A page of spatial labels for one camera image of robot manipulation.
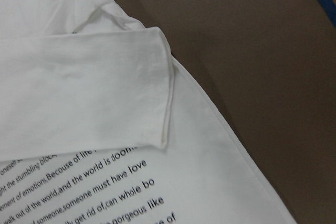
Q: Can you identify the white long-sleeve printed shirt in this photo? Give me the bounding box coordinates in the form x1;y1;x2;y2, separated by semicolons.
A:
1;0;294;223

